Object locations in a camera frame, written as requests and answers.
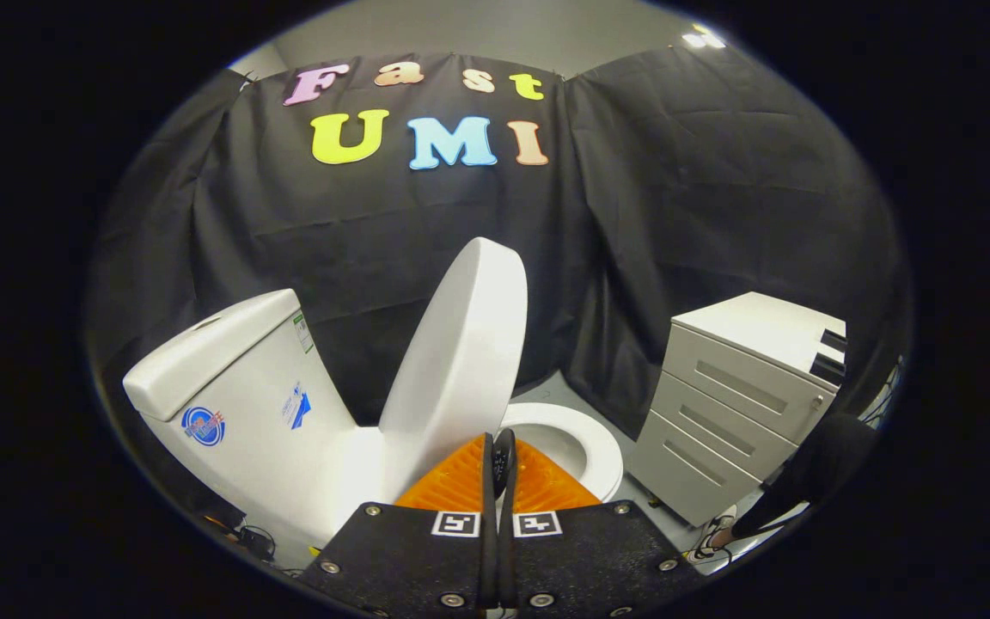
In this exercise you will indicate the white toilet seat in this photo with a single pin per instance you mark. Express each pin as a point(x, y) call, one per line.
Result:
point(607, 451)

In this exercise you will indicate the white toilet lid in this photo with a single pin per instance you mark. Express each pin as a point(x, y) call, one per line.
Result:
point(461, 361)

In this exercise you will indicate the white ceramic toilet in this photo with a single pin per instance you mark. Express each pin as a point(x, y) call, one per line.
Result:
point(237, 404)

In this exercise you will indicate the person's leg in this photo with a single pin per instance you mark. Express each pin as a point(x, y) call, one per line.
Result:
point(821, 464)

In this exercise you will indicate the white drawer cabinet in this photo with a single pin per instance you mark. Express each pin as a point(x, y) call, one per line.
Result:
point(736, 387)

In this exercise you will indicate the person's shoe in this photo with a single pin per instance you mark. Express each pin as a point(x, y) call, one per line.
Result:
point(710, 542)

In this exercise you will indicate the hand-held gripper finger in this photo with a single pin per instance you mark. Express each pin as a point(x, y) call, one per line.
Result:
point(508, 559)
point(488, 559)

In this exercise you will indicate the black backdrop cloth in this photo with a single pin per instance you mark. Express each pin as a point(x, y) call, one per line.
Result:
point(632, 215)

